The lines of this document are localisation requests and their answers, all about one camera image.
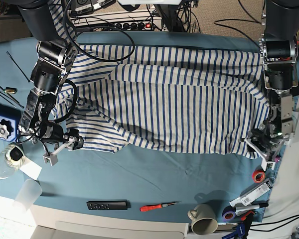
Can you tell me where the red handled screwdriver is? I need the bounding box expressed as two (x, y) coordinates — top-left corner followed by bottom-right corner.
(140, 201), (179, 212)

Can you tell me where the blue table cloth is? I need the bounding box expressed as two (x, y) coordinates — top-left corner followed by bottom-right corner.
(0, 31), (299, 222)

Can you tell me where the metal hex key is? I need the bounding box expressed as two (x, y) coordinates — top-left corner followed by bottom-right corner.
(0, 85), (24, 109)

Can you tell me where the brass tipped small tool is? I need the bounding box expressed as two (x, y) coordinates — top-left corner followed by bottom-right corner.
(4, 87), (17, 94)

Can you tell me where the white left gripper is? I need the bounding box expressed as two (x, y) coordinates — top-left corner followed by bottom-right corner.
(244, 137), (286, 170)

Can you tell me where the translucent plastic cup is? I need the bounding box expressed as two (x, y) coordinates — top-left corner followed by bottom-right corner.
(12, 179), (42, 213)

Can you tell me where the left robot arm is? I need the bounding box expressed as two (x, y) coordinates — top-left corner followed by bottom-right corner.
(244, 0), (299, 170)

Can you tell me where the purple tape roll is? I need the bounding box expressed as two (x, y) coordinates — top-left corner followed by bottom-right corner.
(222, 206), (236, 222)

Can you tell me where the red tape roll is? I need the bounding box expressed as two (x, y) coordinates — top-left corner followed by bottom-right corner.
(252, 169), (266, 184)

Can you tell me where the blue box with black knob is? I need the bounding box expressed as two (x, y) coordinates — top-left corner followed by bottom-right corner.
(0, 104), (21, 142)

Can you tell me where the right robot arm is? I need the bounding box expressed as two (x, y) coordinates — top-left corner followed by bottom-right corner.
(16, 0), (84, 165)

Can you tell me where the black power strip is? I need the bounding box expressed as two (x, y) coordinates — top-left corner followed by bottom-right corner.
(98, 22), (155, 31)

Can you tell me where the blue white striped T-shirt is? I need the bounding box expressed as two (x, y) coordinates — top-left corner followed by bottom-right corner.
(48, 0), (270, 160)

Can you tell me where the blue black bar clamp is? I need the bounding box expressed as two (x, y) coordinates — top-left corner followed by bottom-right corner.
(222, 210), (255, 239)

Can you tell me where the beige ceramic mug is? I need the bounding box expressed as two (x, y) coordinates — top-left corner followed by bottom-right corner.
(187, 204), (218, 236)

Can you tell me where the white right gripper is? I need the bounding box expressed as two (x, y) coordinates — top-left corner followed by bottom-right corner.
(42, 128), (84, 165)

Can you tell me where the white paper card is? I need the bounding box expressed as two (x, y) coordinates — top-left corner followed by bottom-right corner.
(20, 158), (42, 180)

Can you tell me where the black remote control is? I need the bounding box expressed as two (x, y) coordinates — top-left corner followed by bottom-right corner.
(86, 200), (129, 211)

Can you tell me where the barcode labelled package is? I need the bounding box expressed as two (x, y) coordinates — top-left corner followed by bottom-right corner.
(229, 178), (274, 207)

